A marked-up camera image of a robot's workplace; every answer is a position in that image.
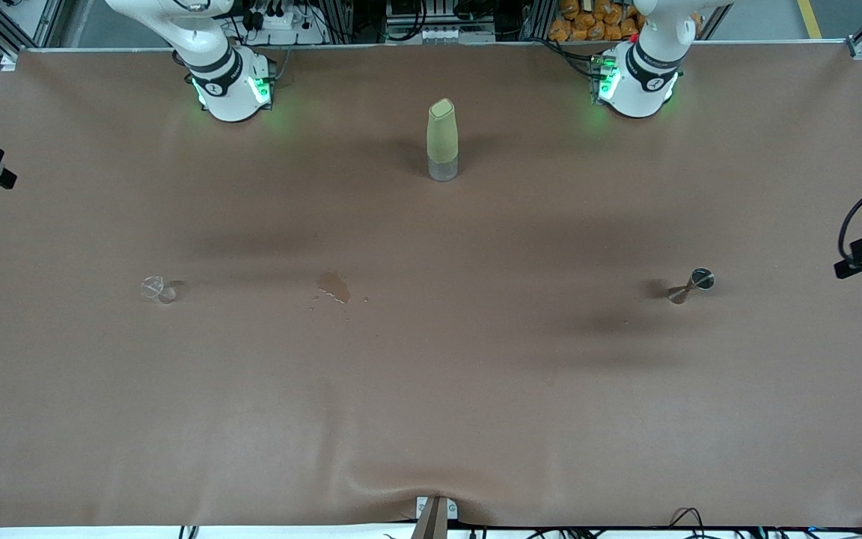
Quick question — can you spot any white power strip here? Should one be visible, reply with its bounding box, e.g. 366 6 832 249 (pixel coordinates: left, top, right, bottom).
240 4 327 46

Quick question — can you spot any green shaker bottle clear base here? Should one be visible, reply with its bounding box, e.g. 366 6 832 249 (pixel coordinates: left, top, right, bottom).
427 98 459 182

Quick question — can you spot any orange snack packets pile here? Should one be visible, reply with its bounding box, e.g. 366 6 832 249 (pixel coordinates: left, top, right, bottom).
548 0 645 42

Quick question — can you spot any clear glass beaker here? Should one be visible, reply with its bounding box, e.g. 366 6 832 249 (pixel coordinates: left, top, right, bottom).
141 275 177 305

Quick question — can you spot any aluminium frame profile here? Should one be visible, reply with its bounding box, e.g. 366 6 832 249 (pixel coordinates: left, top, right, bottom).
0 0 65 68

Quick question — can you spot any brown table mat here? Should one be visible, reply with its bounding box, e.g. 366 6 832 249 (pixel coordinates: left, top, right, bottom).
0 41 862 529

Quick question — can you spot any table edge clamp bracket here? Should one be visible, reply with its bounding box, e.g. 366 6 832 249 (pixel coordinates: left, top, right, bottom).
412 496 458 539

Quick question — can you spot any black looped cable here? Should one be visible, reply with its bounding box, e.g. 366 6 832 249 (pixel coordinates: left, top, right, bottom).
669 508 705 539

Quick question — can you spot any spilled liquid stain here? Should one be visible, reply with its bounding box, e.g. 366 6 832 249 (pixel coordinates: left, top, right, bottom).
317 271 352 305

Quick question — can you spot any steel double jigger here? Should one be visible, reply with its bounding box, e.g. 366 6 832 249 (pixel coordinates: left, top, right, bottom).
667 267 715 305

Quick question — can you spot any white socket bar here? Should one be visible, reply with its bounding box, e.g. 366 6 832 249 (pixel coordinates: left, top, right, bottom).
386 22 495 44

